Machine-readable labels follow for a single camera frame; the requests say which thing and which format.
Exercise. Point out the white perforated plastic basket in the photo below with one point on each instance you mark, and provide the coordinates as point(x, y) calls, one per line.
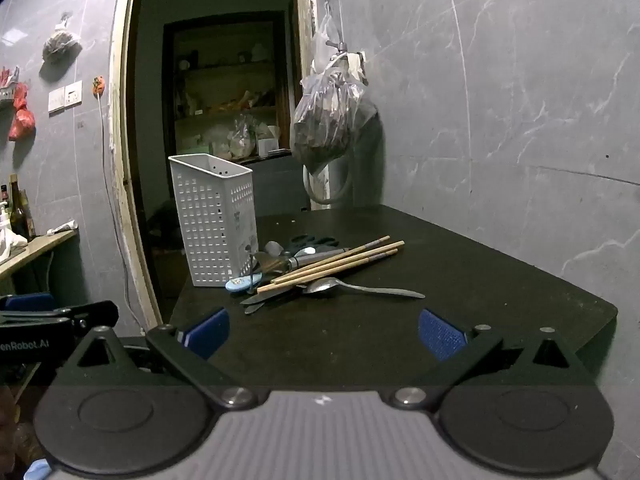
point(215, 220)

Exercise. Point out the white wall switch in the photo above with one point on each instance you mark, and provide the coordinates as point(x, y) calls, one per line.
point(65, 96)

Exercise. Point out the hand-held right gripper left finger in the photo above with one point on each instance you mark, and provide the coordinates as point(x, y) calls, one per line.
point(207, 332)

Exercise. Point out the clear empty plastic bag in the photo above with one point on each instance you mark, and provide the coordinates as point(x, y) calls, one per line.
point(324, 40)

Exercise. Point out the orange wall hook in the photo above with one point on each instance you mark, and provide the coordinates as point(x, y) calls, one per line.
point(98, 85)

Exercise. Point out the small grey spoon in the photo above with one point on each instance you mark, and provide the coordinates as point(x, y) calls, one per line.
point(272, 248)

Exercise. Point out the metal wall rack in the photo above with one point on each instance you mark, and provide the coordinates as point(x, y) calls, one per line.
point(7, 91)

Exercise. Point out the black knife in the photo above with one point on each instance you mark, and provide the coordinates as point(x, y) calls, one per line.
point(270, 297)

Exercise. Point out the metal spoon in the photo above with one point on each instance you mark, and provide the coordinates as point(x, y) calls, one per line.
point(325, 286)

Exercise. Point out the red plastic bag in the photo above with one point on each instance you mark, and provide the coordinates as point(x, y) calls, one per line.
point(22, 127)
point(21, 95)

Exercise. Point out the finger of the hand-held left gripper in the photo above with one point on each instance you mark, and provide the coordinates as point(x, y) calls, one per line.
point(30, 302)
point(95, 315)

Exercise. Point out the hanging bag grey contents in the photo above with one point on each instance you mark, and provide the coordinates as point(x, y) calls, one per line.
point(60, 45)

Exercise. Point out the dark wooden cupboard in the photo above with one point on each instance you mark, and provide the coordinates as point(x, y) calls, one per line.
point(225, 85)

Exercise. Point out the beige kitchen counter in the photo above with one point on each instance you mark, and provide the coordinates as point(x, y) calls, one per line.
point(35, 250)

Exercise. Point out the light blue small utensil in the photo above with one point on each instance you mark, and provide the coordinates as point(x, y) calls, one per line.
point(242, 284)

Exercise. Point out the plastic bag hanging on wall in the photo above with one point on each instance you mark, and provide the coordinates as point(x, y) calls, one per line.
point(345, 50)

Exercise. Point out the hanging plastic bag dried goods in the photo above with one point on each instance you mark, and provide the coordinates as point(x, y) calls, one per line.
point(327, 120)

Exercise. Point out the grey cabinet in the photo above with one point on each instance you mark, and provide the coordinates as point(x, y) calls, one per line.
point(280, 185)

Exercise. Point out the white cloth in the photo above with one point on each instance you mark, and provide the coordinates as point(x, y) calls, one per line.
point(10, 245)

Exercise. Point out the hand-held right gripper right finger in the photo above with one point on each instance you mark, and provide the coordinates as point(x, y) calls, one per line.
point(440, 335)

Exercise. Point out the light blue object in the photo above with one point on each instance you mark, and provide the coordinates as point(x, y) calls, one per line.
point(37, 470)

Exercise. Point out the cream door frame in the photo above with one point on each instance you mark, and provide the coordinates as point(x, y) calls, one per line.
point(120, 160)

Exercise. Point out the white tube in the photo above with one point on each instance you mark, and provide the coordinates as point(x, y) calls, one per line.
point(62, 226)

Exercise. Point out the row of bottles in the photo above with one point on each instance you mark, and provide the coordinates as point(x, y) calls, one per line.
point(20, 210)

